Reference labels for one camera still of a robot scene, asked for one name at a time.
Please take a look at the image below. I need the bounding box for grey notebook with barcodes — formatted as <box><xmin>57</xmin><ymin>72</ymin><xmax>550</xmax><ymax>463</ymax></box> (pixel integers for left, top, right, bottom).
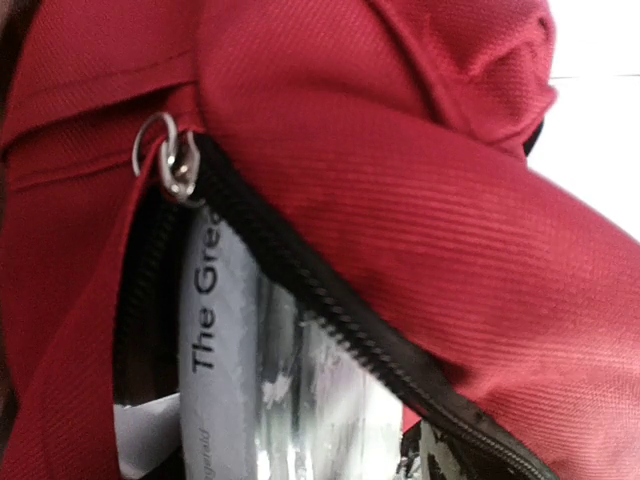
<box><xmin>178</xmin><ymin>209</ymin><xmax>403</xmax><ymax>480</ymax></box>

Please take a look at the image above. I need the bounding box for pink roses designer book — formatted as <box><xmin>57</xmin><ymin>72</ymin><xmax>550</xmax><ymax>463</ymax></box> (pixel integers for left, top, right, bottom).
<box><xmin>394</xmin><ymin>422</ymin><xmax>480</xmax><ymax>480</ymax></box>

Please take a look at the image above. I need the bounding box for red backpack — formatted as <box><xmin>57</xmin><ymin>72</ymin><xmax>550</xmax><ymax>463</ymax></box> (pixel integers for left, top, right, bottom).
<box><xmin>1</xmin><ymin>1</ymin><xmax>639</xmax><ymax>479</ymax></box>

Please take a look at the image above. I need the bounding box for grey ianra magazine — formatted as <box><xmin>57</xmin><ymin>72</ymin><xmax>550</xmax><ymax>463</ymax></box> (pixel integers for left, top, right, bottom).
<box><xmin>113</xmin><ymin>393</ymin><xmax>181</xmax><ymax>479</ymax></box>

